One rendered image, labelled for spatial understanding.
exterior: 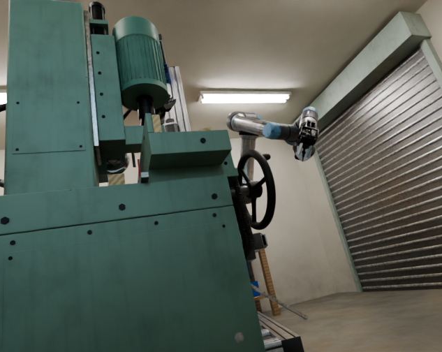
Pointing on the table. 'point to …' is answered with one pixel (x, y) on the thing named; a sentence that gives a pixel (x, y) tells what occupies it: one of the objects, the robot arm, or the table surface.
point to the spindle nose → (145, 105)
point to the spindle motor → (140, 62)
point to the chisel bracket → (135, 138)
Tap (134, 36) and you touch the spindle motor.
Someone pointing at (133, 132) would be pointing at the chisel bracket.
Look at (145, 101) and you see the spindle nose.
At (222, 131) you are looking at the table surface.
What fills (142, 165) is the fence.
